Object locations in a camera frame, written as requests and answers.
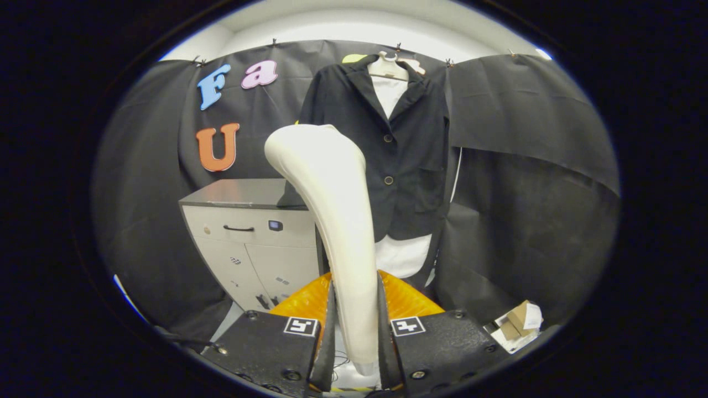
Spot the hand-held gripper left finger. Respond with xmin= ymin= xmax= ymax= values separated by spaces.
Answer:
xmin=200 ymin=271 xmax=336 ymax=398

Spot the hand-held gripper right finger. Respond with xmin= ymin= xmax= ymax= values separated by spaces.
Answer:
xmin=378 ymin=270 xmax=512 ymax=398

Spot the white shirt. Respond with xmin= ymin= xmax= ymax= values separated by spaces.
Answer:
xmin=372 ymin=75 xmax=433 ymax=287

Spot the white garment steamer with hose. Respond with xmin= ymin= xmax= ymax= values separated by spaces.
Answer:
xmin=264 ymin=124 xmax=382 ymax=378

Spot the black jacket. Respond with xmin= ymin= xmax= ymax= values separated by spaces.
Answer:
xmin=277 ymin=54 xmax=450 ymax=244

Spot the cream clothes hanger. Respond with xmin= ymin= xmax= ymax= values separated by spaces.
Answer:
xmin=368 ymin=51 xmax=426 ymax=82

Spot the small cardboard box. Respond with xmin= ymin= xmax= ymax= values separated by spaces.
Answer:
xmin=499 ymin=300 xmax=534 ymax=341

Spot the grey cabinet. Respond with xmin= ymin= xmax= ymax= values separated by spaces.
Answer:
xmin=179 ymin=178 xmax=327 ymax=313

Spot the white paper sheet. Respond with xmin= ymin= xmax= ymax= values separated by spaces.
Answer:
xmin=491 ymin=303 xmax=544 ymax=354

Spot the black backdrop cloth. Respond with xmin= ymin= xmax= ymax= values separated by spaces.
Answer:
xmin=93 ymin=40 xmax=620 ymax=343

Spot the thin white cable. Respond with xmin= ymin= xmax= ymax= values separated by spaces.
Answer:
xmin=449 ymin=146 xmax=463 ymax=204

